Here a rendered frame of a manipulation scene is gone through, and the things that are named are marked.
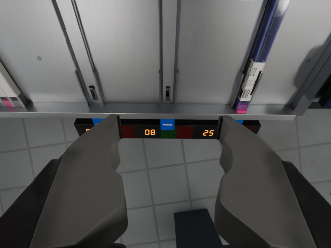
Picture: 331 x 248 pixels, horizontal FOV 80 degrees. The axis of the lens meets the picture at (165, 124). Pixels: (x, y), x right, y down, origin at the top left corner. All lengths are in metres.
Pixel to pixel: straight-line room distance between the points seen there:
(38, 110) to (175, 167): 0.83
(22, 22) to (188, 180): 0.97
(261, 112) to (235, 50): 0.11
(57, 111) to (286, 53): 0.32
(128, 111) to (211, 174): 0.86
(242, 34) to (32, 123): 1.12
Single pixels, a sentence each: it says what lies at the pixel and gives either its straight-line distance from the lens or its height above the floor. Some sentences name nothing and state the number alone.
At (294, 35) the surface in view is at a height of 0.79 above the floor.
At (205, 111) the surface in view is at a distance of 0.30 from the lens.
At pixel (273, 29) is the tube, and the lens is 0.26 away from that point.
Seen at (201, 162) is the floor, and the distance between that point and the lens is 1.08.
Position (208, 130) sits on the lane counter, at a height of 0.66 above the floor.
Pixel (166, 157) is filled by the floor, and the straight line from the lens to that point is 1.06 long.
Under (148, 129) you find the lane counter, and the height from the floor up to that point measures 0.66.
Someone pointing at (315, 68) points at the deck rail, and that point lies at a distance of 0.33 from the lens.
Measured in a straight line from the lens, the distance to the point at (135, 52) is 0.27.
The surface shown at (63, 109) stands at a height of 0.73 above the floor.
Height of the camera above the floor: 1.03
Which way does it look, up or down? 86 degrees down
